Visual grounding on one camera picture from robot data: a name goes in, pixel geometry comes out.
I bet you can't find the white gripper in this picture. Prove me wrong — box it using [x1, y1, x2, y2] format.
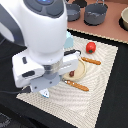
[12, 49, 81, 92]

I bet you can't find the light blue toy carton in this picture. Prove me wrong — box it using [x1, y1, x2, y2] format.
[64, 32, 73, 48]

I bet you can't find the red toy tomato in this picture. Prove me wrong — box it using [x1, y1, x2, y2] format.
[86, 42, 96, 54]

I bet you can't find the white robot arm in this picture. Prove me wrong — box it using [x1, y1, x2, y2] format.
[0, 0, 80, 92]

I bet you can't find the round beige plate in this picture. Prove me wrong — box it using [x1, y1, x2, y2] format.
[63, 59, 86, 81]

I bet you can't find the beige woven placemat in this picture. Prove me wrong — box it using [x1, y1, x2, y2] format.
[17, 36, 118, 128]

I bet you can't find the small grey pot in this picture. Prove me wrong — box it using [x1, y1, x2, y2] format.
[66, 4, 80, 21]

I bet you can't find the large grey pot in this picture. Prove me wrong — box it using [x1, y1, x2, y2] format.
[84, 3, 107, 25]

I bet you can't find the beige bowl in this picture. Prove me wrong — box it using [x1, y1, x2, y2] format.
[121, 7, 128, 30]

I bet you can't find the black cable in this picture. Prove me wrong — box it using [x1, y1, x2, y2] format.
[63, 49, 82, 57]

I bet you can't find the fork with wooden handle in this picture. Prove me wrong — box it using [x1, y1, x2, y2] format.
[62, 80, 89, 91]

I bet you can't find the knife with wooden handle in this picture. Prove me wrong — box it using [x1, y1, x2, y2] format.
[81, 57, 101, 65]

